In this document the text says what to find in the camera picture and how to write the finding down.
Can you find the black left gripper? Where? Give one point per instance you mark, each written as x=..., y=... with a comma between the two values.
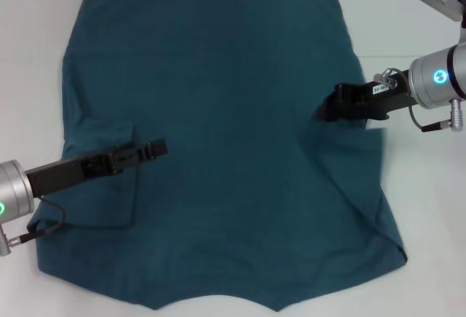
x=73, y=171

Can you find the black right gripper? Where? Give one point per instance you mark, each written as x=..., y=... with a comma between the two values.
x=371, y=100

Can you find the blue t-shirt with white print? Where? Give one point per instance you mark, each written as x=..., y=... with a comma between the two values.
x=218, y=131

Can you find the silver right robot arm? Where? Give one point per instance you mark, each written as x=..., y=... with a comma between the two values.
x=437, y=80

